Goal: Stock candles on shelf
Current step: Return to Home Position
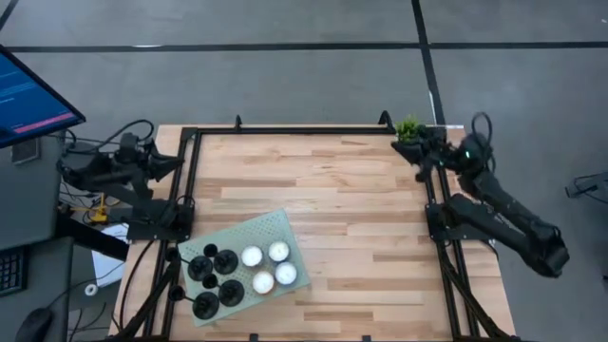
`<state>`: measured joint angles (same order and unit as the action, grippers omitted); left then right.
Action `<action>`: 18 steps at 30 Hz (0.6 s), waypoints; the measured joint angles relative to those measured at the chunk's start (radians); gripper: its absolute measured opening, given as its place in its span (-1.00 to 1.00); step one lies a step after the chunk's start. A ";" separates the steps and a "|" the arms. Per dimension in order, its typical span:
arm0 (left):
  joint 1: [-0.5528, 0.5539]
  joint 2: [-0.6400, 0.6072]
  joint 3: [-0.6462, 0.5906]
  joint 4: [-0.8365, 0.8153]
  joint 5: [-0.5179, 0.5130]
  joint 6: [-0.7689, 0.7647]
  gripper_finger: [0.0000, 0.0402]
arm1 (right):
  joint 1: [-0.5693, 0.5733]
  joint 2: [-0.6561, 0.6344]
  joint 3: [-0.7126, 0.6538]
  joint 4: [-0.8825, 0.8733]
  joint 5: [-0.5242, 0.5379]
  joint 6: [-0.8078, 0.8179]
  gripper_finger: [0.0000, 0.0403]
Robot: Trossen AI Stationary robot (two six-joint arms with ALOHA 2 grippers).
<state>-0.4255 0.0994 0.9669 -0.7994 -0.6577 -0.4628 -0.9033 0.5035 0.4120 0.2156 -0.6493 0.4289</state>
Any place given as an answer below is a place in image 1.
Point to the tall black candlestick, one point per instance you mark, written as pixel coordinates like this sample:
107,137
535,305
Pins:
226,262
200,269
206,306
232,293

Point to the pale blue swirl candle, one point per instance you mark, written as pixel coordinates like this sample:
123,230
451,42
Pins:
285,273

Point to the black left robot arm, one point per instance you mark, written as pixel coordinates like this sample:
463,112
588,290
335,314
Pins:
95,173

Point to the white paper sheet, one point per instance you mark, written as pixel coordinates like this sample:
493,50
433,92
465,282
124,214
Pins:
107,271

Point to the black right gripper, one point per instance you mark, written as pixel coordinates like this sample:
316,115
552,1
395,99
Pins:
439,153

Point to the black keyboard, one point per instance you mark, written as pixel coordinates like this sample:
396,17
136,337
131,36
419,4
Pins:
10,271

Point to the white tape roll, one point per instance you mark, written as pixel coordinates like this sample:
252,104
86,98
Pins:
87,290

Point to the yellow clamp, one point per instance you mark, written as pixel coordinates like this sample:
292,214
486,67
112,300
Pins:
99,214

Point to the blue white patterned candle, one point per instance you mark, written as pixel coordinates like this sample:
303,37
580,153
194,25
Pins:
279,251

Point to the computer monitor with blue screen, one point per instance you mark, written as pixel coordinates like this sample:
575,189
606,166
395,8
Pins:
28,100

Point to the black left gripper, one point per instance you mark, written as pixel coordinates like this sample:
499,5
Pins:
133,154

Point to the dark grey desk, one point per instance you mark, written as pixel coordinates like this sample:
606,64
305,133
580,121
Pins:
28,199

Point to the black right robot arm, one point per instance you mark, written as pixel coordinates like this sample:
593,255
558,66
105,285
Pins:
503,209

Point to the green perforated metal shelf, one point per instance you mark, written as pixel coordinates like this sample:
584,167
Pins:
247,230

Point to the black aluminium frame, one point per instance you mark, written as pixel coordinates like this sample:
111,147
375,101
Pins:
309,130

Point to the green plant in white pot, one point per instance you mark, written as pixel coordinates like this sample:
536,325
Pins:
407,129

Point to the black computer mouse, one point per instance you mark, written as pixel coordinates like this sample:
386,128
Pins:
33,325

